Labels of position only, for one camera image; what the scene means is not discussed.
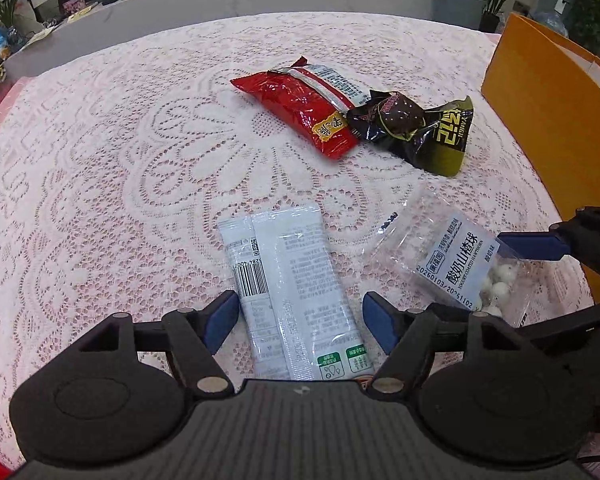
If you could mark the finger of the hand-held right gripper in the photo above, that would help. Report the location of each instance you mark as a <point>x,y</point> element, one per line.
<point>580,325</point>
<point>530,245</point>

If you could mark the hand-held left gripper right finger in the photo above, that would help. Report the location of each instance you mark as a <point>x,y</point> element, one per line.
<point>380,322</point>

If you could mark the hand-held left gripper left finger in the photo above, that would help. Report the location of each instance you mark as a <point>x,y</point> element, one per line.
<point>222,320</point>

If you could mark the clear bag of white balls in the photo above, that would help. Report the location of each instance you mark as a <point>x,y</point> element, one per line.
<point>460,260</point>

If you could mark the white snack packet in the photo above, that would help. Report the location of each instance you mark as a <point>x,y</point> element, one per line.
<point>300,280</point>

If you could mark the orange cardboard box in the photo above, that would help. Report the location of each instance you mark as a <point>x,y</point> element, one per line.
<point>540,110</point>

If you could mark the black yellow snack packet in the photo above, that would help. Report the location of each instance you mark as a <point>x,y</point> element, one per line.
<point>440,145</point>

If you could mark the white lace tablecloth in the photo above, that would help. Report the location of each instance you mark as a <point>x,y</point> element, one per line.
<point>105,185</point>

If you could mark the dark brown snack packet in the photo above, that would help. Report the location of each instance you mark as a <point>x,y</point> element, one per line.
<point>395,115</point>

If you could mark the pale blue plastic jug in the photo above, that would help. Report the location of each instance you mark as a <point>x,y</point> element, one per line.
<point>551,21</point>

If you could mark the red snack packet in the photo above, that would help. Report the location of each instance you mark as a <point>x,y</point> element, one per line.
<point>290,105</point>

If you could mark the grey bin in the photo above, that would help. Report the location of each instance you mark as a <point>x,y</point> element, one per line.
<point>460,2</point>

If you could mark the grey counter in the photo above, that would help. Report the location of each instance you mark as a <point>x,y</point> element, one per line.
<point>230,0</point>

